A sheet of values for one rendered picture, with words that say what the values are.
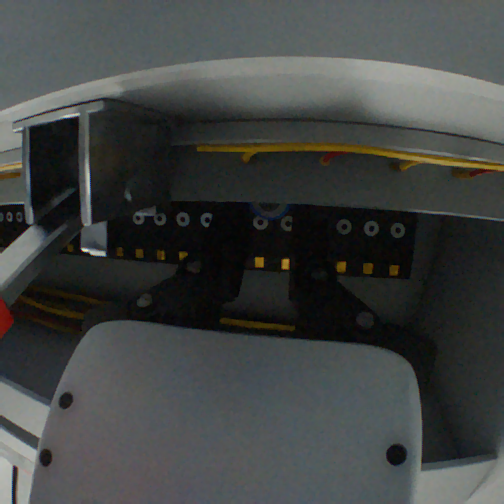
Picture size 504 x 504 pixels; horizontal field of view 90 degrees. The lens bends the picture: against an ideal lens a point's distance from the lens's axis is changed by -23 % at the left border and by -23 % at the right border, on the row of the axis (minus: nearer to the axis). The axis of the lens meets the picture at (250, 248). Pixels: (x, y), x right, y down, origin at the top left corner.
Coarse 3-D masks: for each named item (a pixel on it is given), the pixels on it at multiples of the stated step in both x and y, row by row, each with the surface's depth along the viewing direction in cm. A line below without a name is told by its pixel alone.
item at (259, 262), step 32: (0, 224) 30; (32, 224) 29; (128, 224) 26; (192, 224) 25; (352, 224) 23; (384, 224) 22; (416, 224) 22; (96, 256) 28; (128, 256) 27; (160, 256) 26; (256, 256) 25; (288, 256) 24; (352, 256) 23; (384, 256) 23
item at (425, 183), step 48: (240, 144) 7; (288, 144) 7; (336, 144) 7; (0, 192) 12; (192, 192) 10; (240, 192) 10; (288, 192) 9; (336, 192) 9; (384, 192) 9; (432, 192) 8; (480, 192) 8
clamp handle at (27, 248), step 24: (48, 216) 6; (72, 216) 6; (24, 240) 5; (48, 240) 5; (96, 240) 7; (0, 264) 4; (24, 264) 4; (0, 288) 4; (24, 288) 4; (0, 312) 4; (0, 336) 4
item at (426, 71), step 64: (0, 0) 4; (64, 0) 4; (128, 0) 3; (192, 0) 3; (256, 0) 3; (320, 0) 3; (384, 0) 3; (448, 0) 3; (0, 64) 4; (64, 64) 4; (128, 64) 4; (192, 64) 4; (256, 64) 4; (320, 64) 3; (384, 64) 3; (448, 64) 3; (0, 128) 6; (448, 128) 7
